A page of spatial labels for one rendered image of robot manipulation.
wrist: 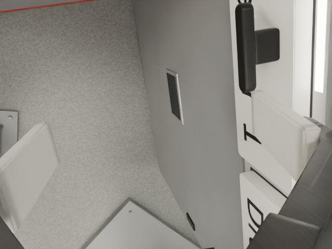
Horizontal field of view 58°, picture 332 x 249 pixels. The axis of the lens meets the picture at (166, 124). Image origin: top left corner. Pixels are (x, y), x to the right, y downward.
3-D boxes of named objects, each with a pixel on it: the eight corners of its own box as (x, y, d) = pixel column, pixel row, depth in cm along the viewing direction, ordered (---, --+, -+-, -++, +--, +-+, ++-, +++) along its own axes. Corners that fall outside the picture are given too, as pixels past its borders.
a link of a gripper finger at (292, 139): (304, 129, 12) (322, 126, 12) (250, 90, 19) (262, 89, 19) (303, 191, 13) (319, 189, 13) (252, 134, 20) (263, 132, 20)
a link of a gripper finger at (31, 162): (17, 233, 13) (0, 236, 13) (61, 162, 20) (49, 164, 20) (-5, 175, 12) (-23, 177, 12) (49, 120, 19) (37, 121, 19)
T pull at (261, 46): (237, 91, 27) (245, 95, 26) (233, 4, 25) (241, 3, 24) (272, 84, 28) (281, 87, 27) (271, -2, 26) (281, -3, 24)
